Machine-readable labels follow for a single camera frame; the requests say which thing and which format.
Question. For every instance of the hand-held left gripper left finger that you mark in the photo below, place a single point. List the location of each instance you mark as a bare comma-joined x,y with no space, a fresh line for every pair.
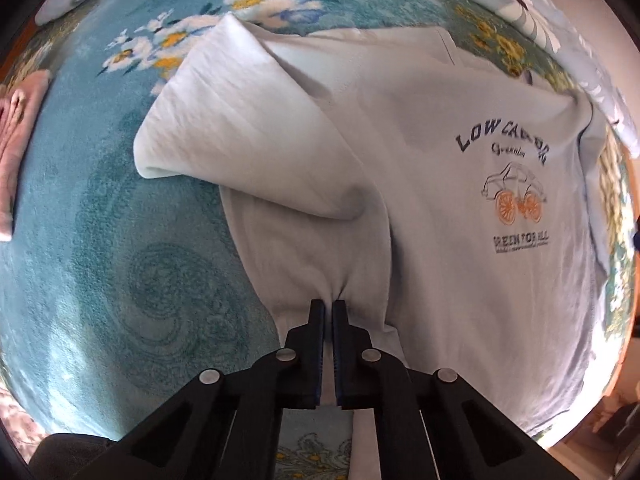
316,340

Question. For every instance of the teal floral blanket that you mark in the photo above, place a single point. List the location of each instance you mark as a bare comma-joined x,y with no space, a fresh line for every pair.
115,270

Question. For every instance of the light blue patterned quilt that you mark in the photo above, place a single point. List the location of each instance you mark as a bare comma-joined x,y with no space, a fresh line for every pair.
585,60

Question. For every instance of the pink folded cloth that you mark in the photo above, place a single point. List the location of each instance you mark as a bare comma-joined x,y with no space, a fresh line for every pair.
12,150

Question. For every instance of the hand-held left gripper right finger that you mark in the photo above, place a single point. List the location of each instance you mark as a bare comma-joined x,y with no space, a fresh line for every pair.
340,340

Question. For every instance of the white printed t-shirt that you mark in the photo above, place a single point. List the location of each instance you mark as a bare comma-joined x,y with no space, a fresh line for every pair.
430,270

